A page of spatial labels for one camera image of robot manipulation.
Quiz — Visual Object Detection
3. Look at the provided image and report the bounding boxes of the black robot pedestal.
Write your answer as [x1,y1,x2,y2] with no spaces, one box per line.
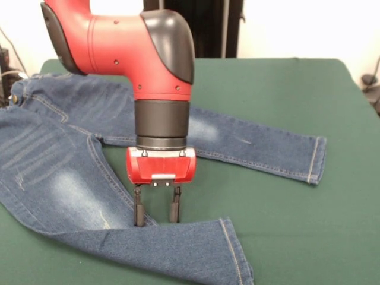
[142,0,247,59]

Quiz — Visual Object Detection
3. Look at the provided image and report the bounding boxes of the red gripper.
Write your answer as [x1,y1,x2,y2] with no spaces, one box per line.
[125,147,197,228]

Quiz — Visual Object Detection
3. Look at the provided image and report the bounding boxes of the dark green table cloth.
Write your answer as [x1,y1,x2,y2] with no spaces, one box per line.
[0,58,380,285]

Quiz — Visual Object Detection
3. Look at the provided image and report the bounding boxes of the blue denim jeans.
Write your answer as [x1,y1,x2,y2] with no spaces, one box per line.
[0,70,328,285]

